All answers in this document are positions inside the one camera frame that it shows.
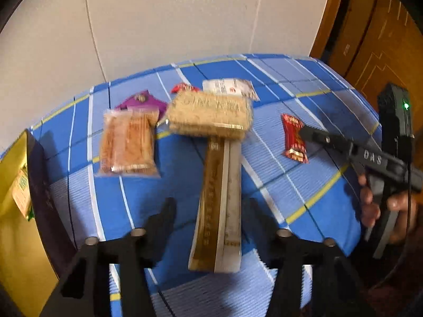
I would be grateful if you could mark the rice cracker packet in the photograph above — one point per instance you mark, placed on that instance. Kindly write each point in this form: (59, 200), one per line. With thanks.
(204, 114)

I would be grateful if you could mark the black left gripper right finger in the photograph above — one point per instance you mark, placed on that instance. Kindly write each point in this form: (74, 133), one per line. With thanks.
(335, 289)

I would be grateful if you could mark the wooden door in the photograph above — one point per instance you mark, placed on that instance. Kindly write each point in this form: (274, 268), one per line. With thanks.
(371, 43)

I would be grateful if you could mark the red snack packet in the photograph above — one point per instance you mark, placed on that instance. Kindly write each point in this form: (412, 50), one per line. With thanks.
(295, 148)

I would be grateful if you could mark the white brown snack pouch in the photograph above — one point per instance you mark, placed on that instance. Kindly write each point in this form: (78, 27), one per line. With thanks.
(231, 86)

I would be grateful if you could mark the purple snack packet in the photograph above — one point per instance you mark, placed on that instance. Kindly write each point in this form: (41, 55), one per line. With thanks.
(143, 100)

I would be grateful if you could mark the clear orange biscuit packet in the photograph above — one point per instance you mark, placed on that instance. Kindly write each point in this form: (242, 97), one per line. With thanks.
(127, 146)

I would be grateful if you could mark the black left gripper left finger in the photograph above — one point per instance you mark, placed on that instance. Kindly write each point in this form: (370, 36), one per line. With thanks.
(84, 289)

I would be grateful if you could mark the blue plaid tablecloth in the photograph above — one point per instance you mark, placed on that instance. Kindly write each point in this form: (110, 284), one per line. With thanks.
(314, 200)

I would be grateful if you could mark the green cracker packet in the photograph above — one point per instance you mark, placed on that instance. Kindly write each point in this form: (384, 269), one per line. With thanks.
(21, 193)

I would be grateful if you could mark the long brown white snack bar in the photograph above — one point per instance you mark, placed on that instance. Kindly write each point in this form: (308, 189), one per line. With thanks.
(217, 241)

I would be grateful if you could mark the gold tin box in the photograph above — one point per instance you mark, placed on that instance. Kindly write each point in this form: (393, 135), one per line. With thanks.
(35, 253)

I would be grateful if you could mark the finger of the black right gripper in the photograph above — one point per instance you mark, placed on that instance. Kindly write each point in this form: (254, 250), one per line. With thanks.
(346, 147)

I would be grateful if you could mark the small red candy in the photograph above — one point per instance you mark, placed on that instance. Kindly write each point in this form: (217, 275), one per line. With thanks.
(183, 87)

